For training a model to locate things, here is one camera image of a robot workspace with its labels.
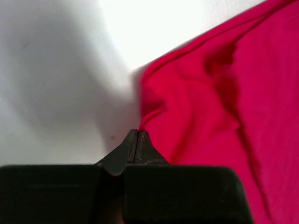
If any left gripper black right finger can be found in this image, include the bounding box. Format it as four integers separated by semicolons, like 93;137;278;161
134;131;169;165

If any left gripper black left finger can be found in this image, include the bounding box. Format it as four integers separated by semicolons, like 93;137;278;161
95;129;138;175

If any red t shirt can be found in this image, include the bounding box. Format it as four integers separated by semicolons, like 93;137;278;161
140;0;299;224

